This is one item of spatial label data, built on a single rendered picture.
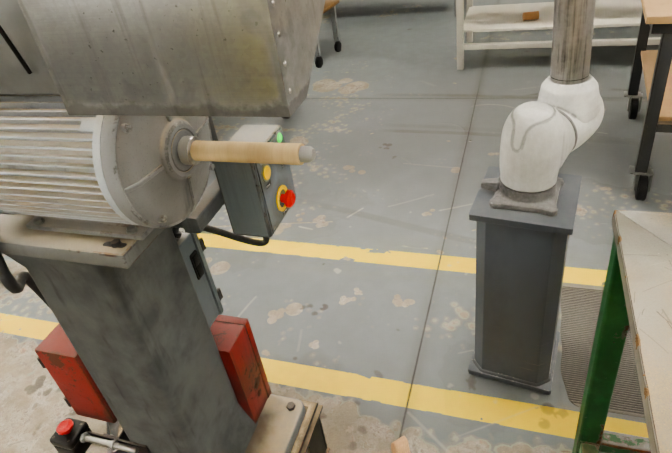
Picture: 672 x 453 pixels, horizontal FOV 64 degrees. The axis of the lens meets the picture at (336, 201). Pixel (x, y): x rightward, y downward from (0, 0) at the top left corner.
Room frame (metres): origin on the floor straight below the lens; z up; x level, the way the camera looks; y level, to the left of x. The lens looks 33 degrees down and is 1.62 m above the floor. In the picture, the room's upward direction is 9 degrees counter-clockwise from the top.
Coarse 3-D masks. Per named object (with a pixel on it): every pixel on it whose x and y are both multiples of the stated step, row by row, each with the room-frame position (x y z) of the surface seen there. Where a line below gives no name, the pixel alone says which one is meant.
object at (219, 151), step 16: (192, 144) 0.76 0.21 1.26; (208, 144) 0.75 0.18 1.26; (224, 144) 0.74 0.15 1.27; (240, 144) 0.73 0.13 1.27; (256, 144) 0.72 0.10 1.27; (272, 144) 0.71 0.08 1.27; (288, 144) 0.70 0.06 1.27; (208, 160) 0.74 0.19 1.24; (224, 160) 0.73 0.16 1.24; (240, 160) 0.72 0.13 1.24; (256, 160) 0.71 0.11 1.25; (272, 160) 0.70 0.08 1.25; (288, 160) 0.69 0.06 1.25
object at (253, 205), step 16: (240, 128) 1.11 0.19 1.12; (256, 128) 1.10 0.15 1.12; (272, 128) 1.08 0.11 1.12; (224, 176) 0.98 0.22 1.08; (240, 176) 0.96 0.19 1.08; (256, 176) 0.95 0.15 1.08; (272, 176) 1.00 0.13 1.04; (288, 176) 1.07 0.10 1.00; (224, 192) 0.98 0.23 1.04; (240, 192) 0.97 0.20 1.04; (256, 192) 0.95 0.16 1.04; (272, 192) 0.99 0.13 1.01; (240, 208) 0.97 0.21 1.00; (256, 208) 0.96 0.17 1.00; (272, 208) 0.97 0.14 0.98; (288, 208) 1.04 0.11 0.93; (240, 224) 0.98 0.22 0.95; (256, 224) 0.96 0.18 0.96; (272, 224) 0.96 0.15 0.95; (176, 240) 0.99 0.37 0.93; (240, 240) 1.00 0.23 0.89; (256, 240) 1.01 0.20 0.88
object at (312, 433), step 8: (320, 408) 1.00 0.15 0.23; (312, 416) 0.97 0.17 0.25; (312, 424) 0.96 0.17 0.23; (320, 424) 1.00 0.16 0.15; (312, 432) 0.93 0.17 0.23; (320, 432) 1.00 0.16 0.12; (304, 440) 0.90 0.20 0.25; (312, 440) 0.95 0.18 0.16; (320, 440) 0.99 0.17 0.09; (304, 448) 0.88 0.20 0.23; (312, 448) 0.94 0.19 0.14; (320, 448) 0.98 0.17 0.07; (328, 448) 1.01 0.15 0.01
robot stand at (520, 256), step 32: (480, 192) 1.31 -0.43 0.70; (576, 192) 1.23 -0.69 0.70; (480, 224) 1.23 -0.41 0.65; (512, 224) 1.15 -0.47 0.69; (544, 224) 1.11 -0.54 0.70; (480, 256) 1.22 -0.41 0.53; (512, 256) 1.16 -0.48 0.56; (544, 256) 1.12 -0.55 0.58; (480, 288) 1.22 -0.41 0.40; (512, 288) 1.16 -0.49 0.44; (544, 288) 1.11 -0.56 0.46; (480, 320) 1.22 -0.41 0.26; (512, 320) 1.15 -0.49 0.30; (544, 320) 1.11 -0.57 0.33; (480, 352) 1.21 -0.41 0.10; (512, 352) 1.15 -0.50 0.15; (544, 352) 1.11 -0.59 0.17; (512, 384) 1.14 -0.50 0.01; (544, 384) 1.11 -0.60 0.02
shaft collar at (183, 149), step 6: (186, 138) 0.77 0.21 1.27; (192, 138) 0.77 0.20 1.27; (198, 138) 0.78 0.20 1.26; (180, 144) 0.76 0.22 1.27; (186, 144) 0.75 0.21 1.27; (180, 150) 0.75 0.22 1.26; (186, 150) 0.75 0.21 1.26; (180, 156) 0.75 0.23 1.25; (186, 156) 0.75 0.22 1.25; (186, 162) 0.75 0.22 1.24; (192, 162) 0.75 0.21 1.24; (198, 162) 0.76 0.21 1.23
